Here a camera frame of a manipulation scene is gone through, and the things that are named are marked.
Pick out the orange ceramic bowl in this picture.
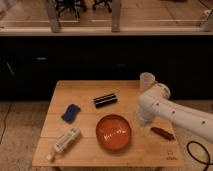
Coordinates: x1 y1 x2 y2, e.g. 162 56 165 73
96 114 132 151

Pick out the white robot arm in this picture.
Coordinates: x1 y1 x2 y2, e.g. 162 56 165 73
138 83 213 143

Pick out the black rectangular box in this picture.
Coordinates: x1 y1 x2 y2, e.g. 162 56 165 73
93 93 117 108

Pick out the clear plastic cup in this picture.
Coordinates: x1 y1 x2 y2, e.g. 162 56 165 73
140 72 155 92

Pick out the white plastic bottle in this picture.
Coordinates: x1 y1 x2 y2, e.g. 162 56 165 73
47 127 81 161

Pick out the blue sponge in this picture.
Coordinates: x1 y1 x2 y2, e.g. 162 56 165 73
61 104 81 123

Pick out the office chair base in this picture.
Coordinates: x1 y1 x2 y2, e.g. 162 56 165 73
91 0 113 14
54 0 87 18

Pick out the black cable on floor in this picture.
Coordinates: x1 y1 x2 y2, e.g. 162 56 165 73
186 140 213 171

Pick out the metal window frame post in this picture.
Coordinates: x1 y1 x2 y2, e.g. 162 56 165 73
45 0 60 33

